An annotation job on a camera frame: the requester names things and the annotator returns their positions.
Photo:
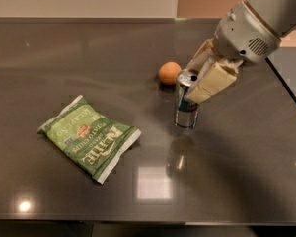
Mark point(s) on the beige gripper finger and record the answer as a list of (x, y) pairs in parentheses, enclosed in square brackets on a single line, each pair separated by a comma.
[(204, 56), (214, 77)]

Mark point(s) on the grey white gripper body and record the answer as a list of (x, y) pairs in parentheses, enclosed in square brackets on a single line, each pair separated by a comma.
[(243, 34)]

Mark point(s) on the silver blue redbull can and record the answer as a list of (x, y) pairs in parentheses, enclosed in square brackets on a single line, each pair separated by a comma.
[(186, 112)]

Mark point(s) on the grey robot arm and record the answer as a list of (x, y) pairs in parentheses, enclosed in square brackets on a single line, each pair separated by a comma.
[(279, 15)]

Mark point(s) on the orange fruit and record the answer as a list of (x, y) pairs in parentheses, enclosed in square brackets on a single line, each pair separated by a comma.
[(168, 73)]

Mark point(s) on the green jalapeno chips bag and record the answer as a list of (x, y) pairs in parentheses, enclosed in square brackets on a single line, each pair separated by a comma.
[(92, 141)]

